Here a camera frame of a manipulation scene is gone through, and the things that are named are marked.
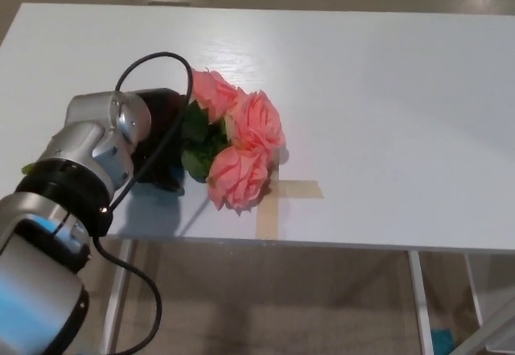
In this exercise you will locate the pink rose bouquet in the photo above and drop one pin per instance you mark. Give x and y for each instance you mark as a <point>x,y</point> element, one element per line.
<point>257,125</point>

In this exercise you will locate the blue floor object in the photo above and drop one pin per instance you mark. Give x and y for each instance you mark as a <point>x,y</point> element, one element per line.
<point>442,341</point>

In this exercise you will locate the short beige tape strip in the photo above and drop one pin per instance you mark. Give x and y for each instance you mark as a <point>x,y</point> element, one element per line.
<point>301,190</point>

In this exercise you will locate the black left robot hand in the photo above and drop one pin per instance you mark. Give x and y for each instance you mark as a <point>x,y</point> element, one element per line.
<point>161,121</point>

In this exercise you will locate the long beige tape strip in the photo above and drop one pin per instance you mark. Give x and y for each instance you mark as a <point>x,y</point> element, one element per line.
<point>267,222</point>

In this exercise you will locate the white table leg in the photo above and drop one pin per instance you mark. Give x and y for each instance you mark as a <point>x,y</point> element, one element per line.
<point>422,306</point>
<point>475,290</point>
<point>114,302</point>

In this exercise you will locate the grey metal bar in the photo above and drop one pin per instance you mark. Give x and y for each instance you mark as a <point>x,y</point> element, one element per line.
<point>491,331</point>

